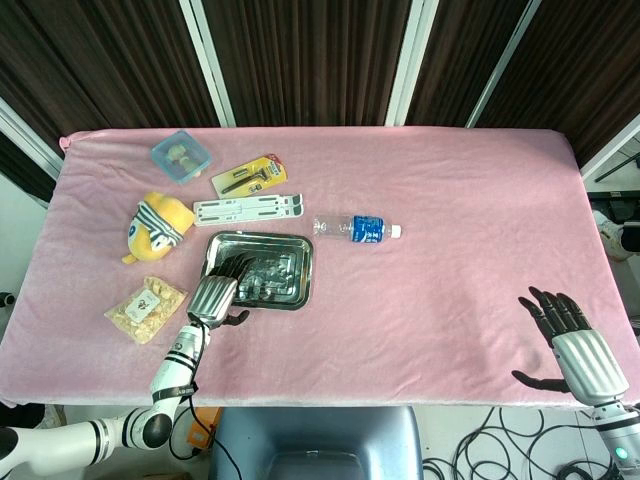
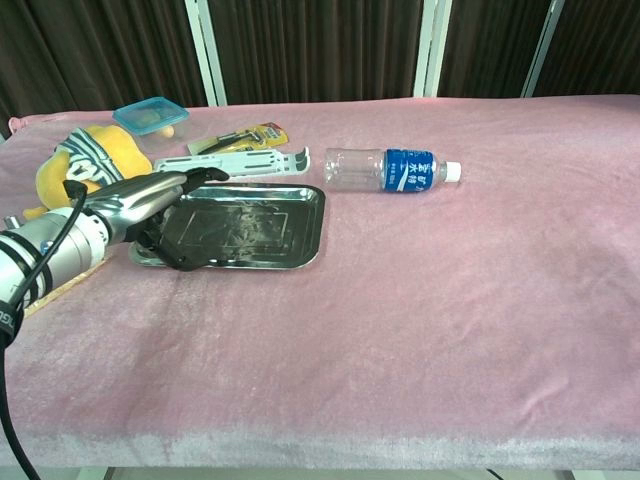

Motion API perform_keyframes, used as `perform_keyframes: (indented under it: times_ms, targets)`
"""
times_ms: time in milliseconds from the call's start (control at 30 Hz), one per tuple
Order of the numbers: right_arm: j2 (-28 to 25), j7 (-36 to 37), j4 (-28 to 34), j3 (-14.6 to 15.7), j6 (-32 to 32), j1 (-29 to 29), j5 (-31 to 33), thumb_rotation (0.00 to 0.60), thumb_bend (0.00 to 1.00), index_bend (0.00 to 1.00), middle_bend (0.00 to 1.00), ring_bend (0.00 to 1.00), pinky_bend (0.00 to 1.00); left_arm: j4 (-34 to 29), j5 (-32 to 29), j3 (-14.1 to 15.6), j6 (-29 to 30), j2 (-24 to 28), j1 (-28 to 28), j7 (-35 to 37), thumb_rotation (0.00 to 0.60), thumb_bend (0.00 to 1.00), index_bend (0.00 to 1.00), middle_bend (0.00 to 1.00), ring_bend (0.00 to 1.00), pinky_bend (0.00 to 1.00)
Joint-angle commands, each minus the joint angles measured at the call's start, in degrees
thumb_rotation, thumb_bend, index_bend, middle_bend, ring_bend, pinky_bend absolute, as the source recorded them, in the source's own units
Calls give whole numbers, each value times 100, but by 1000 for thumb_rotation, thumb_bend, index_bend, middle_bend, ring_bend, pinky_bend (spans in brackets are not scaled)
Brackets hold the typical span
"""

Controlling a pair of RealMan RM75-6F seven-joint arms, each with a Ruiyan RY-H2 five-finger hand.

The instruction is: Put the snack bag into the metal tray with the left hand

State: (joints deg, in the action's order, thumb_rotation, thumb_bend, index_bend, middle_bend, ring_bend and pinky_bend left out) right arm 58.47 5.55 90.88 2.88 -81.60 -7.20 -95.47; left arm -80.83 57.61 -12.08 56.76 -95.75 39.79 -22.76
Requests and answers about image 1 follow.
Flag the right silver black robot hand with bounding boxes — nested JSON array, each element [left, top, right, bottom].
[[511, 286, 630, 406]]

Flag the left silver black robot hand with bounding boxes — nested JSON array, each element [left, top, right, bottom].
[[186, 253, 261, 330]]

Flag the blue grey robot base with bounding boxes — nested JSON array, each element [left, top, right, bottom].
[[208, 405, 425, 480]]

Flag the shiny metal rectangular tray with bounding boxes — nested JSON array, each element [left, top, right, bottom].
[[200, 230, 315, 312]]

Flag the snack bag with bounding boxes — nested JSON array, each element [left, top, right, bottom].
[[103, 276, 188, 345]]

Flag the yellow plush toy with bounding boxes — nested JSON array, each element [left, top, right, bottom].
[[120, 191, 196, 265]]

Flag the white folding laptop stand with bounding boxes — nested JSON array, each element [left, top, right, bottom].
[[192, 193, 306, 227]]

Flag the razor in yellow blister pack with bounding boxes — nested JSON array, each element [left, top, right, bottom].
[[210, 153, 290, 197]]

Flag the orange box under table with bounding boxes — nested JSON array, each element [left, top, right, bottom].
[[185, 407, 222, 447]]

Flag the blue lidded plastic container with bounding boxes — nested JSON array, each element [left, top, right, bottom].
[[151, 129, 213, 185]]

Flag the clear plastic water bottle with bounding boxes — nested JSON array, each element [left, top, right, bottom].
[[312, 213, 403, 245]]

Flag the pink tablecloth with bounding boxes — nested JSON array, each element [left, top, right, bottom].
[[0, 125, 640, 409]]

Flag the dark folding screen panels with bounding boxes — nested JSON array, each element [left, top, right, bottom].
[[0, 0, 640, 201]]

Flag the black cables on floor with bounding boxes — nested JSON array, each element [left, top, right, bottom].
[[422, 405, 621, 480]]

